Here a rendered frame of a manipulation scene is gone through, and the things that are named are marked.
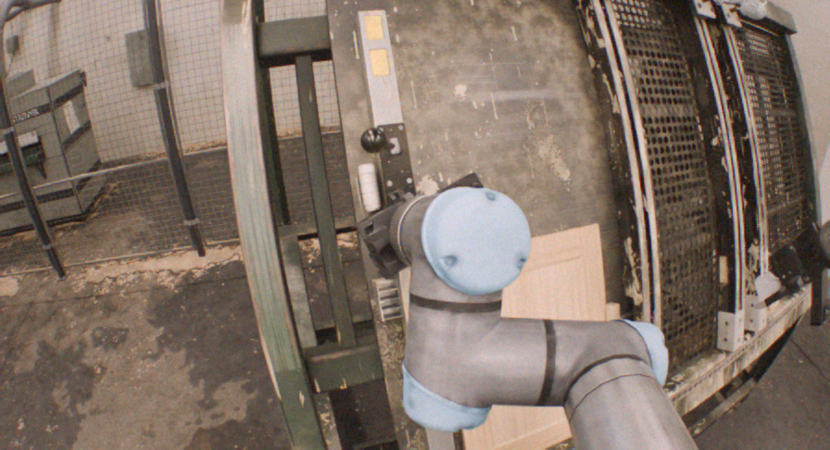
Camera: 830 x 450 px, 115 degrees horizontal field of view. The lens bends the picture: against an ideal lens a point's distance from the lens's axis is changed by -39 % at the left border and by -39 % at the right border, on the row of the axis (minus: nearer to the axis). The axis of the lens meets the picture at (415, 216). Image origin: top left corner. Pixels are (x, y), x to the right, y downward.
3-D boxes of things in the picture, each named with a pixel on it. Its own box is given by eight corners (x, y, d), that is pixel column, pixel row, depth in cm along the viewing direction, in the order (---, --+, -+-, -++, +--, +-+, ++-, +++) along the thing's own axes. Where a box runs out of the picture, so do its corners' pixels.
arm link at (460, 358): (534, 442, 29) (555, 308, 29) (391, 431, 30) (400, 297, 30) (521, 405, 37) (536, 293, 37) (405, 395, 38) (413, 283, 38)
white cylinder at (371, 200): (356, 167, 74) (363, 211, 74) (358, 165, 71) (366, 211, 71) (372, 164, 74) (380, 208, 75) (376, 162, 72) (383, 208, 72)
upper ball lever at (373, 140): (386, 159, 72) (358, 155, 59) (383, 138, 72) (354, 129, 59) (408, 156, 71) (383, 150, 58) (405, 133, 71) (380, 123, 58)
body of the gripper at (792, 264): (781, 251, 56) (822, 217, 46) (798, 291, 52) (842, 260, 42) (764, 260, 55) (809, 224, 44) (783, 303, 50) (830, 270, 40)
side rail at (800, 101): (799, 273, 133) (817, 274, 123) (767, 38, 129) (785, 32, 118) (804, 268, 135) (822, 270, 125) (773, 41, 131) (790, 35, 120)
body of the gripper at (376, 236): (348, 223, 53) (362, 225, 42) (406, 190, 55) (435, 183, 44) (378, 275, 54) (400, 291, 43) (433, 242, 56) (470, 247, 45)
